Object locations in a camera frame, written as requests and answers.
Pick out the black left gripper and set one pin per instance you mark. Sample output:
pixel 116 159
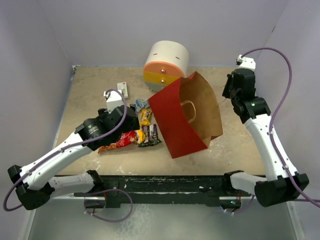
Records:
pixel 103 113

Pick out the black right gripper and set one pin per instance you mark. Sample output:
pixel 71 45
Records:
pixel 226 93

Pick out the red candy snack bag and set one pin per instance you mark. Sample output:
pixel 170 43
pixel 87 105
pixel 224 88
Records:
pixel 125 140

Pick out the yellow candy packet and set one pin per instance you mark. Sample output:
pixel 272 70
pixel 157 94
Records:
pixel 146 115
pixel 140 136

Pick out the purple candy packet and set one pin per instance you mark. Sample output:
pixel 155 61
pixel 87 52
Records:
pixel 145 129

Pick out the dark brown candy packet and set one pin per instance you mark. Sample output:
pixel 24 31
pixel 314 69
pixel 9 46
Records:
pixel 153 137

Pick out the red brown paper bag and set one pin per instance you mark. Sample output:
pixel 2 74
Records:
pixel 187 114

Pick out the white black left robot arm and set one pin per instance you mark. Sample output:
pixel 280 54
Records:
pixel 36 183

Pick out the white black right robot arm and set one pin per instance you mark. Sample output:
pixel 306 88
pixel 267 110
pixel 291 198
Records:
pixel 282 180

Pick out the small white green box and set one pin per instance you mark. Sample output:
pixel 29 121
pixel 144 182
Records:
pixel 123 88

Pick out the round white mini drawer chest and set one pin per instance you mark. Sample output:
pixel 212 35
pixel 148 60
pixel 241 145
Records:
pixel 167 61

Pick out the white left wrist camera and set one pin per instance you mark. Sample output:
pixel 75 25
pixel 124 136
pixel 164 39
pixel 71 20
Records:
pixel 113 99

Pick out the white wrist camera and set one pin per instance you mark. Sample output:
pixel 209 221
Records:
pixel 113 99
pixel 244 62

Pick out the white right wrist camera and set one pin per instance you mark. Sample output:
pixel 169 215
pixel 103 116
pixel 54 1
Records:
pixel 244 62

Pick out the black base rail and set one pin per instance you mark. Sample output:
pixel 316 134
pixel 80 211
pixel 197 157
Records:
pixel 208 190

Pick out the aluminium side rail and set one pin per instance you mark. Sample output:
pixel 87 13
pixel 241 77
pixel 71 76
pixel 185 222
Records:
pixel 296 223

